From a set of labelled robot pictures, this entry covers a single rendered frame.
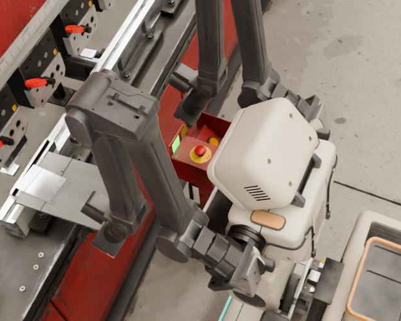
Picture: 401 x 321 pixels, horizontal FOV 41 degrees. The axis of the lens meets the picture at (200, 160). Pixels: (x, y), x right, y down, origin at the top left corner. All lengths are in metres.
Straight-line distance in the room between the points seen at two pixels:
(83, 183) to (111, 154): 0.58
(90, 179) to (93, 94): 0.69
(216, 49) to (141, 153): 0.47
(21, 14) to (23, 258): 0.67
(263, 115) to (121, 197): 0.33
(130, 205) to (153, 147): 0.25
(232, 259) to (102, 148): 0.37
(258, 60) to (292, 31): 2.11
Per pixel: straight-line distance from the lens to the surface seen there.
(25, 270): 1.59
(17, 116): 1.39
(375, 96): 3.07
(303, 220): 1.15
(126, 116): 0.83
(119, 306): 2.37
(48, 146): 1.62
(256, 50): 1.23
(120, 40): 1.91
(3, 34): 1.30
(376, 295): 1.47
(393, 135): 2.92
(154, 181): 0.94
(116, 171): 0.99
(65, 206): 1.49
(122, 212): 1.12
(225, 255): 1.11
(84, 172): 1.54
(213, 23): 1.23
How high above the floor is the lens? 2.24
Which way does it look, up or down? 56 degrees down
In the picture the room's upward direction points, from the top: 5 degrees counter-clockwise
